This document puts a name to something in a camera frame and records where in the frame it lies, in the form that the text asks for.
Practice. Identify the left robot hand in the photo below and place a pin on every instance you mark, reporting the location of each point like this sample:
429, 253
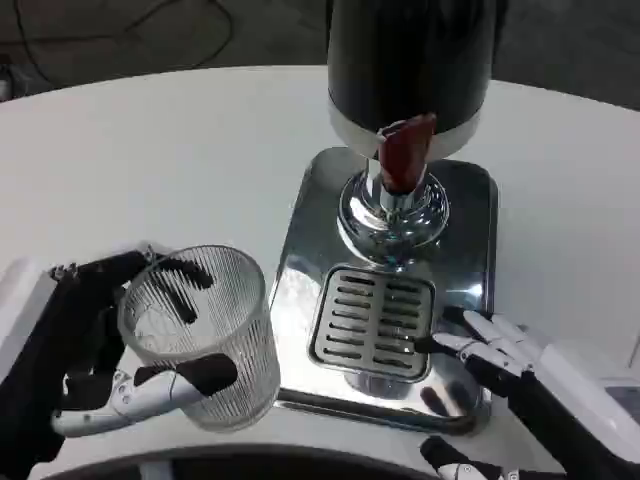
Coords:
45, 340

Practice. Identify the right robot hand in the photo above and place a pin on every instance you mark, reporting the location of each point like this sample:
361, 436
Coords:
575, 390

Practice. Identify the clear ribbed glass cup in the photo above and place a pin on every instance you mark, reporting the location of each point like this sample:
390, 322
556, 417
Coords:
235, 325

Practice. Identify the steel drip grid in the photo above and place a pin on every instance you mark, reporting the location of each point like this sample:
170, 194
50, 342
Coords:
350, 320

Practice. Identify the steel drip tray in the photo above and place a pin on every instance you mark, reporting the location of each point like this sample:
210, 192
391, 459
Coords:
300, 280

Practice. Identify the dark robot torso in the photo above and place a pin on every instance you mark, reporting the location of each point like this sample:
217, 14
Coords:
300, 462

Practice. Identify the black drink dispenser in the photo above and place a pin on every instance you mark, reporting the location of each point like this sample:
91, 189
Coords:
405, 60

